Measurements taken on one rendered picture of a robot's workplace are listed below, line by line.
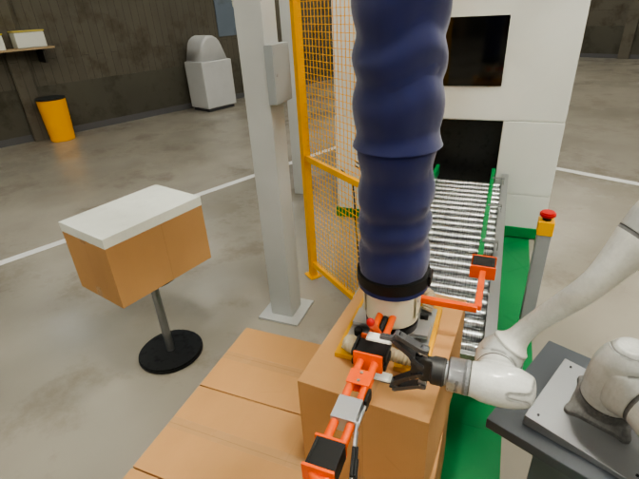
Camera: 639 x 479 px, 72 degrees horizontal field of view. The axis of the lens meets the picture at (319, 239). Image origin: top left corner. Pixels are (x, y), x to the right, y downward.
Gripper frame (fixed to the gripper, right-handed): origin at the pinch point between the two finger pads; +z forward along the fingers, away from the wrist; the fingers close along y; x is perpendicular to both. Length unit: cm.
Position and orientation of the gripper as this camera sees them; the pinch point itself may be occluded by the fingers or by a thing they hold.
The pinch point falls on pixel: (371, 355)
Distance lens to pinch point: 127.8
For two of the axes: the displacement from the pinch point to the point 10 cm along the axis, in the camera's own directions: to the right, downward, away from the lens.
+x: 3.7, -4.5, 8.1
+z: -9.3, -1.3, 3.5
